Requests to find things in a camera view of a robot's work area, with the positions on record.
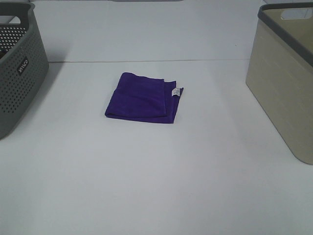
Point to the purple towel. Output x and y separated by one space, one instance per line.
143 99

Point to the beige plastic basket grey rim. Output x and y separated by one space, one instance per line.
280 75

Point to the grey perforated plastic basket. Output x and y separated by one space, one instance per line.
23 63

